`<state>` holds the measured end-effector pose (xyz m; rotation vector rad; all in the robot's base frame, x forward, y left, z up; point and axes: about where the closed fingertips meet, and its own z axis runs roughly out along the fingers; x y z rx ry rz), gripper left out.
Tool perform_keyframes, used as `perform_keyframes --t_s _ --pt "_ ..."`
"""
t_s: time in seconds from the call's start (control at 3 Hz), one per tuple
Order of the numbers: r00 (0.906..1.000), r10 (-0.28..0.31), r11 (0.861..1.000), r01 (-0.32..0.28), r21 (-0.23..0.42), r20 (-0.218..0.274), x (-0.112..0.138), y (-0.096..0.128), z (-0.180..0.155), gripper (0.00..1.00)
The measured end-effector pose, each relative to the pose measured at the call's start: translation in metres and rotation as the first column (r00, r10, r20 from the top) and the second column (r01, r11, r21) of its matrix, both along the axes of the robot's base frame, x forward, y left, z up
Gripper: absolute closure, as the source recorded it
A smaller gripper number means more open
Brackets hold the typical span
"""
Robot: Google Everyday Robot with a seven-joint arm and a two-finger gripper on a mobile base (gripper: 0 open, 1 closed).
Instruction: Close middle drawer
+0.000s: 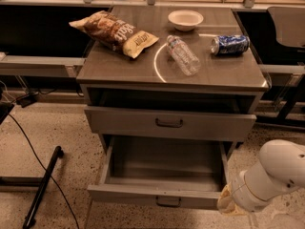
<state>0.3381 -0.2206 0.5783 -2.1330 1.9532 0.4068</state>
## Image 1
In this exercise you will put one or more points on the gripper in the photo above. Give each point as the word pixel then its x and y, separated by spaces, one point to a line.
pixel 242 191

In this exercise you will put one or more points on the grey drawer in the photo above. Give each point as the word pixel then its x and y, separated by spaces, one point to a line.
pixel 165 172
pixel 170 124

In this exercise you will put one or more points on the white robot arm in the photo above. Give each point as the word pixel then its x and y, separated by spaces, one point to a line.
pixel 280 170

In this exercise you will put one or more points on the grey drawer cabinet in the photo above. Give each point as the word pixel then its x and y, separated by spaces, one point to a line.
pixel 153 81

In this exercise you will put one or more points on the clear plastic water bottle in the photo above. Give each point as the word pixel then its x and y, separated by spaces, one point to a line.
pixel 183 56

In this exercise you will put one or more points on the blue soda can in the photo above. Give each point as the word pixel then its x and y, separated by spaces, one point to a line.
pixel 230 44

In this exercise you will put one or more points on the white bowl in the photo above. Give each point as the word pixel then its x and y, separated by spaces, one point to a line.
pixel 185 20

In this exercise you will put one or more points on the grey chair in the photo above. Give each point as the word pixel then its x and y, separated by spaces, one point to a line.
pixel 289 25

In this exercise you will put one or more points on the black metal stand leg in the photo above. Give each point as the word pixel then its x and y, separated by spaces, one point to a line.
pixel 30 217

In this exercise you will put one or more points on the brown yellow chip bag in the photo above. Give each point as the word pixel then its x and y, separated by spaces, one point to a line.
pixel 115 33

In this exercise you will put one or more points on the grey left side rail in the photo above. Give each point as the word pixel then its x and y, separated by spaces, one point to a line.
pixel 41 66

